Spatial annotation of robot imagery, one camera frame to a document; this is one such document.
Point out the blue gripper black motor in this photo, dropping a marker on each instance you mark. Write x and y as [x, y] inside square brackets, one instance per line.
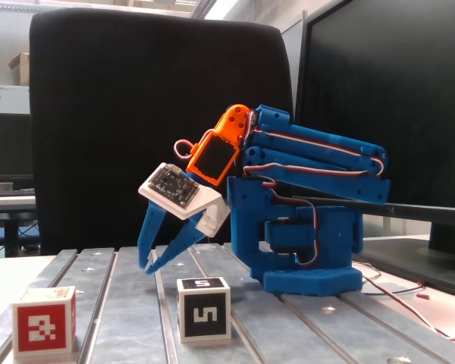
[184, 238]

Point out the black cube with number five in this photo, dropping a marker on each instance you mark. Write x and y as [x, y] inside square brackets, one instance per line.
[204, 314]

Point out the red cube with white pattern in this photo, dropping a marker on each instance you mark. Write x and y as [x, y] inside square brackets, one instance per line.
[41, 328]

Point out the black office chair backrest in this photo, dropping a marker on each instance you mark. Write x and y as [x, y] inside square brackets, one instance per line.
[117, 113]

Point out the white background desk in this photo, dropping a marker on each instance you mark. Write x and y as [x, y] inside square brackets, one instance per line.
[7, 203]

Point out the small grey device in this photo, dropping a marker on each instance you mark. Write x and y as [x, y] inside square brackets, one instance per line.
[3, 187]

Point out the dark background monitor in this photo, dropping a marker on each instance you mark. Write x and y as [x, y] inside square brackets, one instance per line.
[11, 144]

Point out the white cabinet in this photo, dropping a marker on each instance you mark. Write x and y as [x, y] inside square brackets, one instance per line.
[11, 98]

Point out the cardboard box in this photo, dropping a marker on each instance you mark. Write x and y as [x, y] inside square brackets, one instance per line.
[21, 68]

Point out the black Dell monitor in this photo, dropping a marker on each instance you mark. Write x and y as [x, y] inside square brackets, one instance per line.
[383, 76]

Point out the white camera mount circuit board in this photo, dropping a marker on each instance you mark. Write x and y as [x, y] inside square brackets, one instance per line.
[170, 186]

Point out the aluminium slotted base plate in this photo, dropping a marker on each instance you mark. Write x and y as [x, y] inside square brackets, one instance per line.
[136, 303]

